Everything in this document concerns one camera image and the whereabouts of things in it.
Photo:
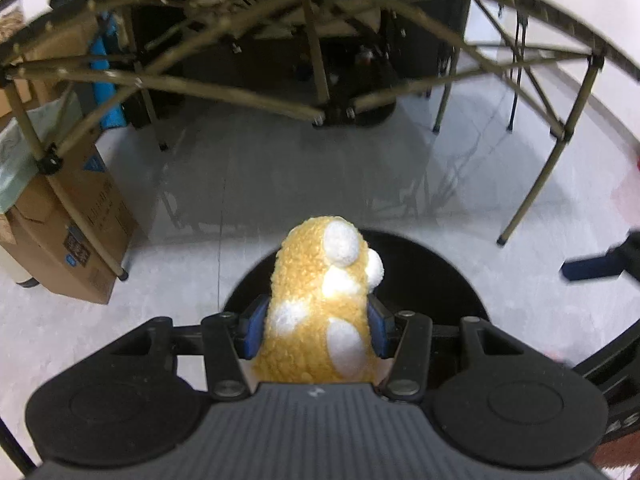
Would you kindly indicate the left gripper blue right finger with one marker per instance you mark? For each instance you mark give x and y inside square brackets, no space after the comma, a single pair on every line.
[382,328]

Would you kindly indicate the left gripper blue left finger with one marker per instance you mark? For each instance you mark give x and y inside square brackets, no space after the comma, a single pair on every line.
[251,326]

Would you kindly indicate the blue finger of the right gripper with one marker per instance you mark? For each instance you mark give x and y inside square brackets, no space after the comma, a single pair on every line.
[606,266]

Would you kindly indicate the white yellow plush alpaca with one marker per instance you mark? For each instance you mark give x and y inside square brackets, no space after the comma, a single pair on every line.
[316,328]

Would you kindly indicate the black round trash bin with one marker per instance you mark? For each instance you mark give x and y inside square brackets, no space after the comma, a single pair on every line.
[415,278]

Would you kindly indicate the pink fluffy rug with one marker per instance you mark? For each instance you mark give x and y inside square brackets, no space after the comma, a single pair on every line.
[621,453]

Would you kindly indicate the cardboard box with green liner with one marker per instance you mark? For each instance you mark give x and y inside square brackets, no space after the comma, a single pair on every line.
[38,232]

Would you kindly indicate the black wagon wheel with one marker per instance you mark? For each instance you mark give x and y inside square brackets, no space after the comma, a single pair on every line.
[365,88]

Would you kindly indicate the tan slatted folding table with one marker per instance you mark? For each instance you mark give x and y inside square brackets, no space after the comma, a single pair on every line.
[65,70]

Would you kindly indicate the clear jar with black lid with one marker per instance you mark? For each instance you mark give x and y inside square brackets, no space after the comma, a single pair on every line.
[11,18]

